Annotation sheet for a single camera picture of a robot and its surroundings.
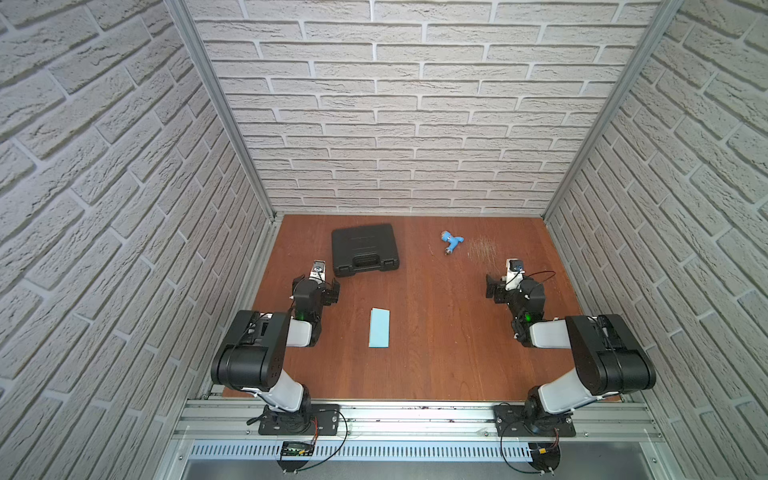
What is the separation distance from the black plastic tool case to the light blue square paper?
15 centimetres

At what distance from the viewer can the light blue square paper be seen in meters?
0.89

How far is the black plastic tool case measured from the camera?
1.00m
